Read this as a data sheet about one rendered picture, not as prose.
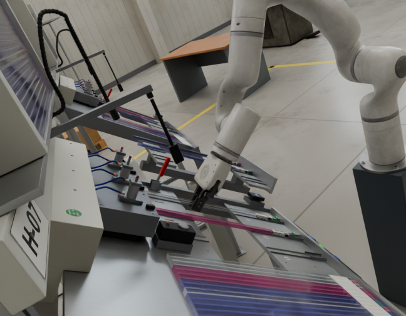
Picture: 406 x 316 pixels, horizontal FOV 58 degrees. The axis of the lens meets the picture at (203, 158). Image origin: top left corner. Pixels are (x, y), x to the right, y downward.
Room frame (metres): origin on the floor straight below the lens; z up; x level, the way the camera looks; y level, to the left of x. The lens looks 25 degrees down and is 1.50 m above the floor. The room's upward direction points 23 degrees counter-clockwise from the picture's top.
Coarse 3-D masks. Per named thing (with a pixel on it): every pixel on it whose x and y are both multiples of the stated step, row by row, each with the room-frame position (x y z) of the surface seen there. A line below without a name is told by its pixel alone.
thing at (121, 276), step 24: (168, 192) 1.00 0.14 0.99; (168, 216) 0.81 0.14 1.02; (120, 240) 0.63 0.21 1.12; (144, 240) 0.65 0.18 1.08; (96, 264) 0.52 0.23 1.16; (120, 264) 0.54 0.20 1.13; (144, 264) 0.55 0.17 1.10; (168, 264) 0.57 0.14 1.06; (72, 288) 0.45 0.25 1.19; (96, 288) 0.46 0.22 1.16; (120, 288) 0.47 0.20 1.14; (144, 288) 0.48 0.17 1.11; (168, 288) 0.49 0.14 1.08; (72, 312) 0.39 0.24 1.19; (96, 312) 0.40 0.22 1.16; (120, 312) 0.41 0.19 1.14; (144, 312) 0.42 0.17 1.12; (168, 312) 0.43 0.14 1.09
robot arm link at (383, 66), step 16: (368, 48) 1.11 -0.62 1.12; (384, 48) 1.06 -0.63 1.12; (400, 48) 1.04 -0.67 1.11; (368, 64) 1.07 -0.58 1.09; (384, 64) 1.02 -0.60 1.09; (400, 64) 1.00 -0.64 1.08; (368, 80) 1.08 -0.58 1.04; (384, 80) 1.02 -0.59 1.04; (400, 80) 1.01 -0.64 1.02; (368, 96) 1.12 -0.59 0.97; (384, 96) 1.04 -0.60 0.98; (368, 112) 1.09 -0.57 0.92; (384, 112) 1.07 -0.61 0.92
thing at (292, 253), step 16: (240, 208) 1.03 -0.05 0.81; (256, 224) 0.91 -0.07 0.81; (272, 224) 0.95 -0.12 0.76; (256, 240) 0.81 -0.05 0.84; (272, 240) 0.82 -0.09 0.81; (288, 240) 0.85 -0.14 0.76; (272, 256) 0.72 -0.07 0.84; (288, 256) 0.74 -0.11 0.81; (304, 256) 0.75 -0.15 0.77; (320, 256) 0.79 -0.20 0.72; (320, 272) 0.69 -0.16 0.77; (336, 272) 0.71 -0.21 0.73
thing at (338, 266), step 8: (272, 208) 1.07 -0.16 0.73; (280, 216) 1.01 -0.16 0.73; (288, 224) 0.96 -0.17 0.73; (296, 232) 0.91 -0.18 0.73; (304, 240) 0.87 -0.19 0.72; (312, 240) 0.84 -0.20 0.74; (312, 248) 0.83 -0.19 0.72; (320, 248) 0.80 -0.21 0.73; (328, 256) 0.77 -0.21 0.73; (336, 264) 0.73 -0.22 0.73; (344, 272) 0.70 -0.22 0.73; (352, 272) 0.68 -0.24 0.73; (360, 280) 0.65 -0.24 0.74; (368, 288) 0.62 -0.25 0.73; (376, 296) 0.60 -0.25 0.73; (384, 304) 0.57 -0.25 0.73; (392, 304) 0.56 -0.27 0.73; (400, 312) 0.53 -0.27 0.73
